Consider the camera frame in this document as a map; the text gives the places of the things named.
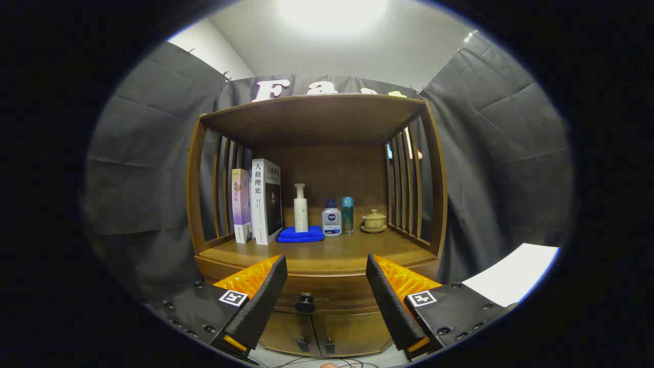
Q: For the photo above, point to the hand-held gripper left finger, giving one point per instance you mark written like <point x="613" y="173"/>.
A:
<point x="265" y="301"/>

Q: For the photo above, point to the wooden drawer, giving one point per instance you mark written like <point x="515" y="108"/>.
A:
<point x="332" y="291"/>

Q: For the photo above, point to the teal bottle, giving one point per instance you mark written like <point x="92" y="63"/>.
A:
<point x="347" y="217"/>

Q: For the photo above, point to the white panel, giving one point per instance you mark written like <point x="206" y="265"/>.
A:
<point x="516" y="273"/>

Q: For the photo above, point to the white pump bottle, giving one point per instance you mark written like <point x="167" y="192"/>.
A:
<point x="301" y="212"/>

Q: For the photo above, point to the purple book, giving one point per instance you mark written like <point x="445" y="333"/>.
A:
<point x="241" y="204"/>

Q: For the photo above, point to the white book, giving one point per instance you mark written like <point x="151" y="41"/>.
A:
<point x="261" y="204"/>

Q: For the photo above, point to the ceramic lidded teacup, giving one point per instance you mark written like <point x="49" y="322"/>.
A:
<point x="374" y="220"/>

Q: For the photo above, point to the white bottle with blue cap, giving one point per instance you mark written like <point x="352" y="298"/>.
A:
<point x="331" y="222"/>

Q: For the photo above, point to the wooden cabinet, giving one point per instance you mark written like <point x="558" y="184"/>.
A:
<point x="332" y="122"/>

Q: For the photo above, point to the wooden cabinet door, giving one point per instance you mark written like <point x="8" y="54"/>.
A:
<point x="286" y="332"/>
<point x="357" y="332"/>

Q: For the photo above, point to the blue folded cloth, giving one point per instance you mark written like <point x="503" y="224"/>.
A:
<point x="301" y="235"/>

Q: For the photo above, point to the wooden countertop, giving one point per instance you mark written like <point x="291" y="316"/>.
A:
<point x="347" y="250"/>

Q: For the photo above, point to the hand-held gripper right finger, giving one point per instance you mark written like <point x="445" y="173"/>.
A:
<point x="391" y="306"/>

